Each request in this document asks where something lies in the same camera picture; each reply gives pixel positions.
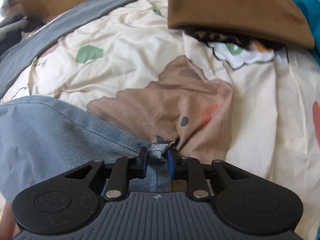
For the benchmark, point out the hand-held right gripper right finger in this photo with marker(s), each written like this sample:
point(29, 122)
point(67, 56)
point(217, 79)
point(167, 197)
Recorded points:
point(171, 162)

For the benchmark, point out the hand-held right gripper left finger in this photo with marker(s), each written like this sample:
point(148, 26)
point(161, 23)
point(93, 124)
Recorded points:
point(143, 163)

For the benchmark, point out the blue denim pants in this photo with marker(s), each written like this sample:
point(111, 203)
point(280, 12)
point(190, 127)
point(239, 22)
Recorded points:
point(62, 135)

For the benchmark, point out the black clothes pile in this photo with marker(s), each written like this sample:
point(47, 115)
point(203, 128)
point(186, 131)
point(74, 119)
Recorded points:
point(10, 40)

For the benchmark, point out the cream bear print blanket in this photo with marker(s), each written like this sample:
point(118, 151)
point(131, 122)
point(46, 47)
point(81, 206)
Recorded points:
point(125, 55)

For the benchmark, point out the brown folded garment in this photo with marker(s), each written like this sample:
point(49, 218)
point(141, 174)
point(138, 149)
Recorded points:
point(225, 5)

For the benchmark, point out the teal printed blanket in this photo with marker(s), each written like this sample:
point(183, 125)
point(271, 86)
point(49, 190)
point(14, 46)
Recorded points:
point(305, 5)

